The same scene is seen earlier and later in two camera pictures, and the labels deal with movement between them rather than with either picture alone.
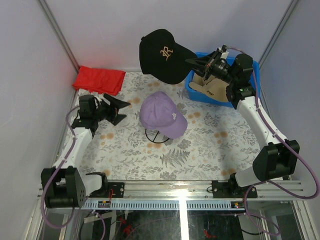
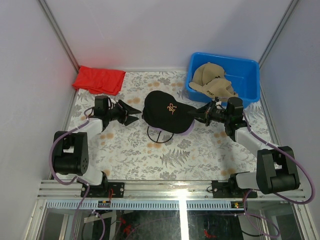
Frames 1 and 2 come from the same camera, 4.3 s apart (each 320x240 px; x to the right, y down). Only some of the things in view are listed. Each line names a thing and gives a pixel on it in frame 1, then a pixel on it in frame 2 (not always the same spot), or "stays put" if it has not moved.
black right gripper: x=209 y=62 → x=202 y=115
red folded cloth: x=99 y=81 stays put
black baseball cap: x=162 y=58 → x=161 y=110
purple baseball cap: x=158 y=111 → x=184 y=133
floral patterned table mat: x=217 y=145 stays put
